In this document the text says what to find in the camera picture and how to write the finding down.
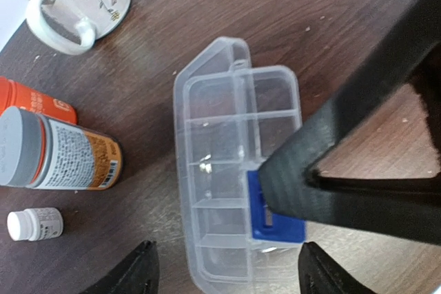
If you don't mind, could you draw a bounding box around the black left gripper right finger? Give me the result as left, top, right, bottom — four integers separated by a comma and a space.
298, 242, 366, 293

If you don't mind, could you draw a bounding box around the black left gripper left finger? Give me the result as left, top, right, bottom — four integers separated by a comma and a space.
81, 241, 160, 294

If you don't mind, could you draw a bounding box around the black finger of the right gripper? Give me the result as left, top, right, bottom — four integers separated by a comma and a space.
258, 0, 441, 246

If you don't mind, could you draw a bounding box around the clear plastic pill organizer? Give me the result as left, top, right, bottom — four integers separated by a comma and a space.
174, 36, 307, 293

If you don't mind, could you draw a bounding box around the small white pill bottle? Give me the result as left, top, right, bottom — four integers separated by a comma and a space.
6, 207, 64, 242

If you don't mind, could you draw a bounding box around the grey-capped orange label bottle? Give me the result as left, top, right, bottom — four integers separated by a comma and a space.
1, 107, 123, 191

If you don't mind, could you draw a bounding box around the orange pill bottle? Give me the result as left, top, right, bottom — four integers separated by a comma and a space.
0, 76, 77, 125

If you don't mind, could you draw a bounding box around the yellow-lined patterned mug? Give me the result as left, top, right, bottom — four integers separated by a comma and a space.
25, 0, 131, 55

